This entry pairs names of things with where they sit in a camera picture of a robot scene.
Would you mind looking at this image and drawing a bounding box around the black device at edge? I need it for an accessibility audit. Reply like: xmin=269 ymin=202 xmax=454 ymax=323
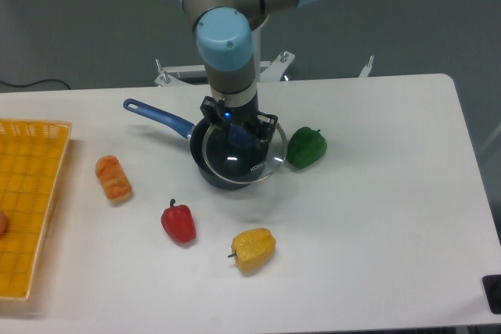
xmin=482 ymin=275 xmax=501 ymax=314

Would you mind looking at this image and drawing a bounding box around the red bell pepper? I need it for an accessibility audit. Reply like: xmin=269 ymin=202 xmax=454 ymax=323
xmin=160 ymin=199 xmax=196 ymax=243

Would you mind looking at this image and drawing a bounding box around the black floor cable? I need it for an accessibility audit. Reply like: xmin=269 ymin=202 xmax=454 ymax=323
xmin=0 ymin=78 xmax=72 ymax=91

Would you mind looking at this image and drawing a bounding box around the dark blue saucepan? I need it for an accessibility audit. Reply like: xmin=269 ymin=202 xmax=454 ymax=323
xmin=123 ymin=99 xmax=248 ymax=190

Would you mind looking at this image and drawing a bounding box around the yellow woven basket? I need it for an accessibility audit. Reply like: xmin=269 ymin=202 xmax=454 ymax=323
xmin=1 ymin=118 xmax=72 ymax=301

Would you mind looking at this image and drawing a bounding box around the yellow bell pepper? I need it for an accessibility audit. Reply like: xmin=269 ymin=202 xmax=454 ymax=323
xmin=227 ymin=228 xmax=276 ymax=273

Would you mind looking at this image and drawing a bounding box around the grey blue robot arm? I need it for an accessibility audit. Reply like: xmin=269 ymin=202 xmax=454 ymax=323
xmin=179 ymin=0 xmax=318 ymax=142

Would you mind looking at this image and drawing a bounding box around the glass lid blue knob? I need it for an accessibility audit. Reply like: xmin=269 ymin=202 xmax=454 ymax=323
xmin=201 ymin=124 xmax=287 ymax=185

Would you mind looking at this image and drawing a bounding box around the orange bread loaf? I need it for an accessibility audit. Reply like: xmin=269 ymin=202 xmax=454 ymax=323
xmin=95 ymin=155 xmax=132 ymax=204

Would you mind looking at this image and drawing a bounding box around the green bell pepper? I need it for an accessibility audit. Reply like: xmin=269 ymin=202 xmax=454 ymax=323
xmin=287 ymin=127 xmax=327 ymax=169

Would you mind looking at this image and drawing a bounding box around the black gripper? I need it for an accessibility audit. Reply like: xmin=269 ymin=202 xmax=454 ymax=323
xmin=200 ymin=94 xmax=278 ymax=143

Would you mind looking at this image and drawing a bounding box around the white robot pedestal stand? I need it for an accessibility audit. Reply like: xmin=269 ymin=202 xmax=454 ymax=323
xmin=153 ymin=13 xmax=375 ymax=88

